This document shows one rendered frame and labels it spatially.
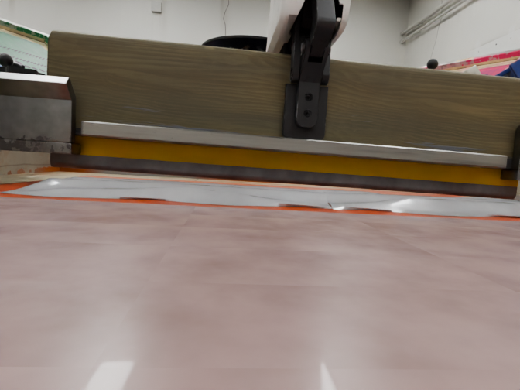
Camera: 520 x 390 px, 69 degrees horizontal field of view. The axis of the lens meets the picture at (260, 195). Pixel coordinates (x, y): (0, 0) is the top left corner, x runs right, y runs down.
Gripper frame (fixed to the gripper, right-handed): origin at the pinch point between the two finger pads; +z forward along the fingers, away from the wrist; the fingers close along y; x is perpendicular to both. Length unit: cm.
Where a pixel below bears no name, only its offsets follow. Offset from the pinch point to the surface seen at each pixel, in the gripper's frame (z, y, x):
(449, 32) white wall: -133, -322, 199
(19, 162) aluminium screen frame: 5.5, -7.1, -25.0
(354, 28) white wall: -162, -413, 134
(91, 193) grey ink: 6.3, 9.5, -12.8
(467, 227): 6.4, 14.4, 5.4
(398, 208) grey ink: 6.2, 9.4, 4.4
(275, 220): 6.5, 14.9, -3.5
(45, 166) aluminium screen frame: 6.0, -12.2, -25.0
